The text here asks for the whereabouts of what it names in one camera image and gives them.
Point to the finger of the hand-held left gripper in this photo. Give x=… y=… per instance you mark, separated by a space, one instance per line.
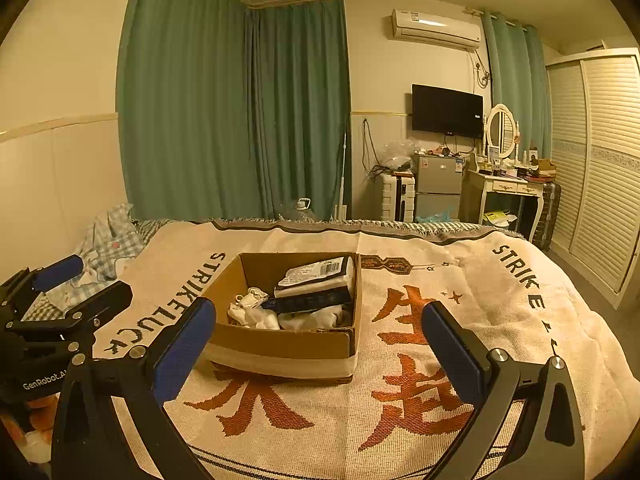
x=100 y=305
x=60 y=270

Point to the white suitcase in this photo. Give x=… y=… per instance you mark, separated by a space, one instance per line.
x=397 y=197

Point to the black wall television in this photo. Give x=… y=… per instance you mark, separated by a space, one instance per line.
x=447 y=110

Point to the clear plastic water jug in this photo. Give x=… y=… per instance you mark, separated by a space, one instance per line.
x=297 y=211

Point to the teal plastic bag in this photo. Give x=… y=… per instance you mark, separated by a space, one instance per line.
x=437 y=216

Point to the green corner curtain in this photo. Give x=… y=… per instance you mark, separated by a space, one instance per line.
x=300 y=110

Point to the blue checked quilt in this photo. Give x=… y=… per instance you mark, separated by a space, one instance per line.
x=107 y=245

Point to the light teal curtain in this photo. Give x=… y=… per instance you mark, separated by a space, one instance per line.
x=515 y=70

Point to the yellow and white bag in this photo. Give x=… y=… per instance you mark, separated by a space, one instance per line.
x=500 y=217

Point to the wide green curtain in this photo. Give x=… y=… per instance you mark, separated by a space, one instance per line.
x=185 y=90

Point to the small brown box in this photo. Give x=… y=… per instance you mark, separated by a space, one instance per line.
x=544 y=166

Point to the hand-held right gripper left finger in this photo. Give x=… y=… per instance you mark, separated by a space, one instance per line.
x=185 y=345

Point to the white louvred wardrobe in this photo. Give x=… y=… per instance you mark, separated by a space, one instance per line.
x=600 y=160

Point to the orange cloth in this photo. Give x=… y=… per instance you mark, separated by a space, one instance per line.
x=42 y=412

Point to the green gingham bed sheet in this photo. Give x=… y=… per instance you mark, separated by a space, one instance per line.
x=440 y=230

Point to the brown cardboard box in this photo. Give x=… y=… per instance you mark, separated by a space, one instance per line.
x=280 y=350

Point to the dark suitcase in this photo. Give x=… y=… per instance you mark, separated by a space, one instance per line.
x=547 y=215

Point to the white dressing table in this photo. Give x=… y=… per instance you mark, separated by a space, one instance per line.
x=510 y=187

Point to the black-edged packet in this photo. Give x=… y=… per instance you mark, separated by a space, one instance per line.
x=305 y=302

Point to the white mop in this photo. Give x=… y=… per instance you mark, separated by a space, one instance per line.
x=344 y=175

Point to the white plastic-wrapped packet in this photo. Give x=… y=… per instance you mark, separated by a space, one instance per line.
x=315 y=272

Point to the white air conditioner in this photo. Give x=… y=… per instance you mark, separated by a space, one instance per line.
x=435 y=27

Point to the cream printed blanket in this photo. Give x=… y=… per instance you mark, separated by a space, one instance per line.
x=450 y=245

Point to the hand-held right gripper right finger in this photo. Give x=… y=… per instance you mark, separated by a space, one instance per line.
x=452 y=347

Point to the clear plastic bag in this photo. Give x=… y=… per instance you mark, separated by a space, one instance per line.
x=398 y=154

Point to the small silver fridge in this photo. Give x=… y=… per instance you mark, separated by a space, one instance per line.
x=440 y=185

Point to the white oval mirror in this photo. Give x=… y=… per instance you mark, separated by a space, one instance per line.
x=501 y=130

